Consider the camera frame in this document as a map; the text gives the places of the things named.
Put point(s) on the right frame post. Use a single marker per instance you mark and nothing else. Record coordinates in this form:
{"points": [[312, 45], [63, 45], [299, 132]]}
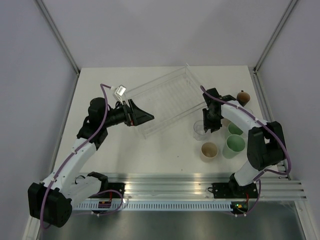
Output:
{"points": [[275, 34]]}

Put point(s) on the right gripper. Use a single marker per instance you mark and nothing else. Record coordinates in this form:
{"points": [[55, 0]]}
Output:
{"points": [[214, 126]]}

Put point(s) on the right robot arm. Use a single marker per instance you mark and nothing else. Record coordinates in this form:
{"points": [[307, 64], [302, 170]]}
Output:
{"points": [[265, 145]]}

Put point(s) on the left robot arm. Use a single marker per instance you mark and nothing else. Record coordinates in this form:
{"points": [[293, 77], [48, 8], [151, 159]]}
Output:
{"points": [[53, 200]]}

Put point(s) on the clear glass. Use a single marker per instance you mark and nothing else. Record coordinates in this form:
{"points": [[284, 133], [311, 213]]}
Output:
{"points": [[198, 131], [249, 110]]}

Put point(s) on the beige plastic cup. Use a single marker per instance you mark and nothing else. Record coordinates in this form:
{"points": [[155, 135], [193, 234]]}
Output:
{"points": [[225, 122]]}

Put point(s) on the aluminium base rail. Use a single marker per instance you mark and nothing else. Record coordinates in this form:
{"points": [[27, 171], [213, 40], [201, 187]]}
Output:
{"points": [[198, 187]]}

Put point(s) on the white slotted cable duct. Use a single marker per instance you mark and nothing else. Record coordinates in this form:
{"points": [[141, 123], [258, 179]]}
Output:
{"points": [[220, 206]]}

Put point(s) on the peach cup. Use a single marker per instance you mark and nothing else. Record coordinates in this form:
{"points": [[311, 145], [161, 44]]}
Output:
{"points": [[208, 152]]}

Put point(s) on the left frame post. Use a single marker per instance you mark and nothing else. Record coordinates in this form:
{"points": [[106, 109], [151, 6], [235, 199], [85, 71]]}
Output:
{"points": [[57, 35]]}

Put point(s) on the frame post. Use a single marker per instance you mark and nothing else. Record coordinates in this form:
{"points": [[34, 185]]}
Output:
{"points": [[275, 34], [57, 35]]}

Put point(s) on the tall green cup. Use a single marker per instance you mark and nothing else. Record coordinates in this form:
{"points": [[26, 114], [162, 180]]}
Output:
{"points": [[234, 145]]}

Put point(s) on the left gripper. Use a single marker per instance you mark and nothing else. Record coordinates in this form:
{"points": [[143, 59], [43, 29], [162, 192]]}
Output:
{"points": [[134, 116]]}

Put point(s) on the dark brown cup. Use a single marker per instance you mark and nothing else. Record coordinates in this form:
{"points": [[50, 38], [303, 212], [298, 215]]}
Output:
{"points": [[243, 98]]}

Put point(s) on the white wire dish rack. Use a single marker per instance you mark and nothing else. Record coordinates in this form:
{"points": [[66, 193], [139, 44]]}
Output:
{"points": [[169, 98]]}

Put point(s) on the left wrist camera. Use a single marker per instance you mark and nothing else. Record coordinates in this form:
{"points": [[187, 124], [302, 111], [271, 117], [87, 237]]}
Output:
{"points": [[119, 93]]}

